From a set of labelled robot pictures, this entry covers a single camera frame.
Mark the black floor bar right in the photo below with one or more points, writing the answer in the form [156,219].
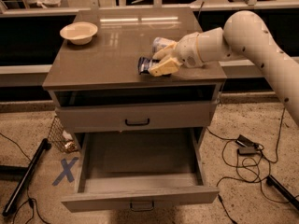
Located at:
[271,181]

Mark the clear plastic water bottle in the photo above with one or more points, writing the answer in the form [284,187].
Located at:
[161,43]

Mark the grey drawer cabinet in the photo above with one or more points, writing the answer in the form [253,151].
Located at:
[104,72]

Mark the black floor bar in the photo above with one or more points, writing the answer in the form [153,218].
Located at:
[271,181]
[25,174]

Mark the closed upper drawer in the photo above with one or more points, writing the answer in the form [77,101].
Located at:
[89,119]

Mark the black drawer handle upper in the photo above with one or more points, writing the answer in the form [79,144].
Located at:
[133,123]

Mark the blue tape cross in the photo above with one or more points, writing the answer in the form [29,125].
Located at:
[66,172]

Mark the wire mesh waste basket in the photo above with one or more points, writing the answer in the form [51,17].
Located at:
[60,138]

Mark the dark blueberry rxbar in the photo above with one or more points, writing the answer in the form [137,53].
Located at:
[145,64]

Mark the black drawer handle lower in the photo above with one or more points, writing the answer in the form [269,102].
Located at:
[142,206]

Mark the black floor bar left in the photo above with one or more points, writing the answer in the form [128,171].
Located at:
[25,174]

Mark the black power adapter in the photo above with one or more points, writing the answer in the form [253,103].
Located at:
[246,146]

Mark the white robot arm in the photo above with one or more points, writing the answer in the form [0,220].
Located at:
[244,35]

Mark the black drawer handle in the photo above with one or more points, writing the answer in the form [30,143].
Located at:
[133,123]
[142,206]

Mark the open middle drawer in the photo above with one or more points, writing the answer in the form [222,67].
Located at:
[160,166]

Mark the white paper bowl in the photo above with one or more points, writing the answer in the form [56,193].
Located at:
[79,33]

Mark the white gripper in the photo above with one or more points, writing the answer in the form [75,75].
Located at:
[187,51]

